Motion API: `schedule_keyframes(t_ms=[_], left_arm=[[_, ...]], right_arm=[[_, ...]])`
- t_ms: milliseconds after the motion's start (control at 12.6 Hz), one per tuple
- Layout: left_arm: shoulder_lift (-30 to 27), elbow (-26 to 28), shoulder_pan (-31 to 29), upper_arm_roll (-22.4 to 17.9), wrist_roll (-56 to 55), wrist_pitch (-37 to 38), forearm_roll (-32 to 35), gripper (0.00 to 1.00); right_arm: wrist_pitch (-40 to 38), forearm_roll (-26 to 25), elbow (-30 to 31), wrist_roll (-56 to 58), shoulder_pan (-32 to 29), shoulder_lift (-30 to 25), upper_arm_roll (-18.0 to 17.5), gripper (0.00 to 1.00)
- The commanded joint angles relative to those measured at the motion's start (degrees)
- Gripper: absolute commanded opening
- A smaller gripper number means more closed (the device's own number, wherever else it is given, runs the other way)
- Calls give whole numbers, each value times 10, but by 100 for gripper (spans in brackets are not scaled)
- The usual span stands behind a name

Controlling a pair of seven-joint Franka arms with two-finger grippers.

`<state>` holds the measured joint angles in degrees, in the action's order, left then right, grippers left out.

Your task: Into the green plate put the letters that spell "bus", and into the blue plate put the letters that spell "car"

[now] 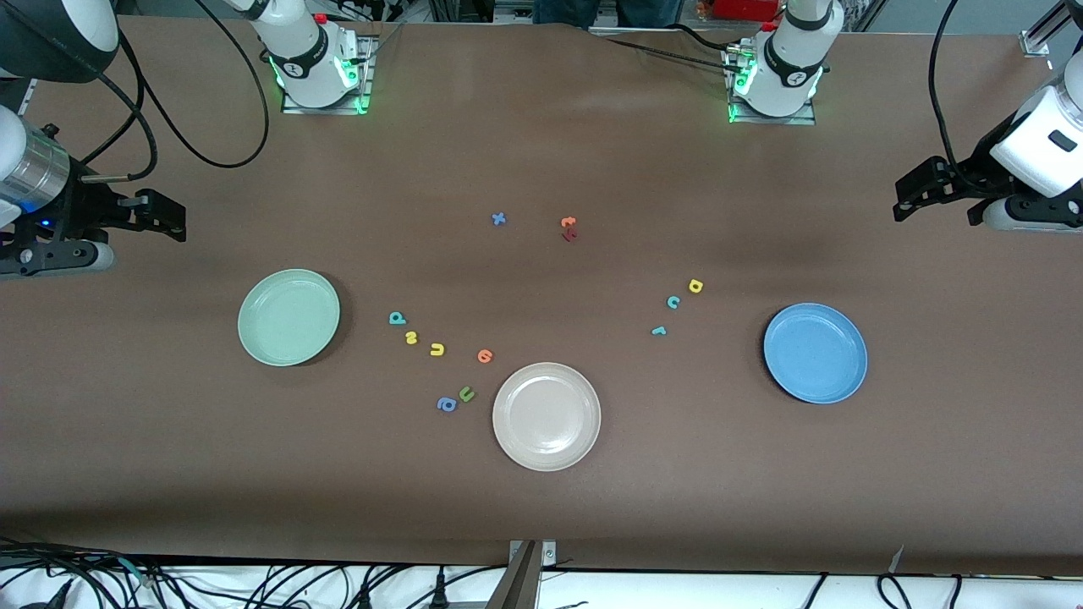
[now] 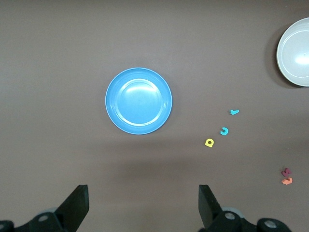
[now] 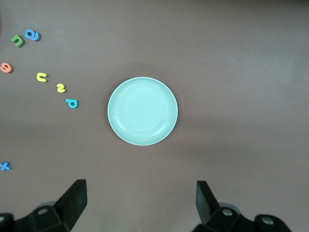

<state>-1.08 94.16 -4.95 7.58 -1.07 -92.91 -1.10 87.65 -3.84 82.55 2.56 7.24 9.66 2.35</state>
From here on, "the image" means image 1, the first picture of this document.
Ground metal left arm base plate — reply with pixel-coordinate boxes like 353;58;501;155
726;38;817;126

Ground red box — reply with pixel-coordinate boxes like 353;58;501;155
715;0;783;22

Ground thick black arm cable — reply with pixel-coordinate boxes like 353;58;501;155
114;0;272;168
929;0;974;191

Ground metal corner bracket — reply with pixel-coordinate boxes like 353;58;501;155
508;540;558;568

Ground short black table cable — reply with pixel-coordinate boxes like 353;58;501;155
668;23;741;52

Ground dark aluminium frame strut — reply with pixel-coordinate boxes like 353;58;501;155
487;541;542;609

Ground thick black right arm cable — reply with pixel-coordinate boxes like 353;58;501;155
114;0;272;168

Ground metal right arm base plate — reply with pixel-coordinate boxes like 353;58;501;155
281;34;377;115

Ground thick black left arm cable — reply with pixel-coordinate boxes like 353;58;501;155
929;0;974;191

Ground long black table cable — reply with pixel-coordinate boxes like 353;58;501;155
602;36;737;70

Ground beige plate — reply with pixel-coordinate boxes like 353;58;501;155
492;361;602;472

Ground brown table mat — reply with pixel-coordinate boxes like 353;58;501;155
0;15;1083;578

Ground teal tipped floor cable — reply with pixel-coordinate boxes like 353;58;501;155
85;554;157;589

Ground aluminium frame corner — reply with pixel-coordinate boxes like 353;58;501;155
1020;0;1071;58

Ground light green plate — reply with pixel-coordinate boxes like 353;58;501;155
237;268;342;368

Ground black cable with metal plug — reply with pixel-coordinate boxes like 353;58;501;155
80;51;159;184

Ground blue jeans of person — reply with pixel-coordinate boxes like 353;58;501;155
533;0;682;28

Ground blue plate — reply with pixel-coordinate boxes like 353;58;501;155
762;302;869;405

